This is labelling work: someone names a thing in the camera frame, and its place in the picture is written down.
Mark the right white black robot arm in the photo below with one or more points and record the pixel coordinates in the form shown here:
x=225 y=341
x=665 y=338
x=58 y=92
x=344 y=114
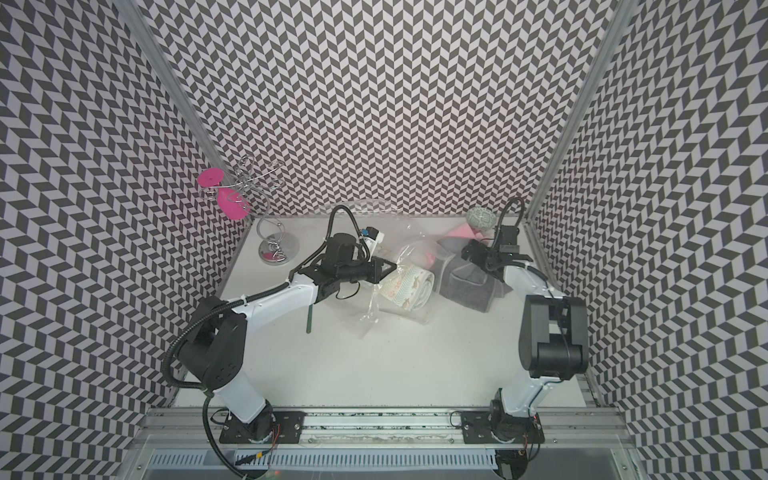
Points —
x=553 y=343

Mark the aluminium front rail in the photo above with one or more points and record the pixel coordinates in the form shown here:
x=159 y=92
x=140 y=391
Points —
x=446 y=428

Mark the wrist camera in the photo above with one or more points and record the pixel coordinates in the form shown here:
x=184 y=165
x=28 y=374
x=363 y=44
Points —
x=507 y=240
x=372 y=238

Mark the green patterned rolled cloth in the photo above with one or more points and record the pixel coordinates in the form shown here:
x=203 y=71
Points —
x=481 y=218

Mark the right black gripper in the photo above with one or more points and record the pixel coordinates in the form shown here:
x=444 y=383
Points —
x=476 y=257

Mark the white patterned towel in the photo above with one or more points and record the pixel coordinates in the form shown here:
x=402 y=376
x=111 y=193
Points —
x=409 y=288

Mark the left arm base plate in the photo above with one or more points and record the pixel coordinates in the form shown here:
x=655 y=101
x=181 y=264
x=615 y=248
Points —
x=281 y=427

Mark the grey towel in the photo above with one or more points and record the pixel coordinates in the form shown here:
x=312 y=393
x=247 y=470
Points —
x=461 y=281

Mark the clear plastic vacuum bag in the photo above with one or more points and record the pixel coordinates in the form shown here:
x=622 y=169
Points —
x=419 y=246

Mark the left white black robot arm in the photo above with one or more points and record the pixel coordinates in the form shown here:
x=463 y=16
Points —
x=210 y=354

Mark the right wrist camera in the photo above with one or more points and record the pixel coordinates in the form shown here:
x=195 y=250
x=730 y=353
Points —
x=507 y=240

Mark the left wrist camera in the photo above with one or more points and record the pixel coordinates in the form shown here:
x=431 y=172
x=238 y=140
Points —
x=372 y=238

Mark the lower pink disc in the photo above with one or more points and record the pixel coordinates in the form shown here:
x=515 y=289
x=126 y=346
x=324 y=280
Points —
x=232 y=204

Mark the silver wire spiral stand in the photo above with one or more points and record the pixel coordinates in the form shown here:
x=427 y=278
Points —
x=257 y=184

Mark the upper pink disc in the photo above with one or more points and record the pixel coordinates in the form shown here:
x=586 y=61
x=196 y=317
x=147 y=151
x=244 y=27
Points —
x=210 y=178

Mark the pink towel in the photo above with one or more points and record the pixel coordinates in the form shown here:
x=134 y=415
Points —
x=463 y=231

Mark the teal bag sealing clip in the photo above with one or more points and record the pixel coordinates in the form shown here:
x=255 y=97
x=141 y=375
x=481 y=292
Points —
x=309 y=320

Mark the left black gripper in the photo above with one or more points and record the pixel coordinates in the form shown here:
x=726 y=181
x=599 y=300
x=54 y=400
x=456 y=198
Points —
x=377 y=273

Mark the pink disc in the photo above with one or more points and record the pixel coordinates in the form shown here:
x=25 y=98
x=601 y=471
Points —
x=210 y=178
x=232 y=204

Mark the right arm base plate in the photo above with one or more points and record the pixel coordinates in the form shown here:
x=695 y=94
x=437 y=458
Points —
x=481 y=427

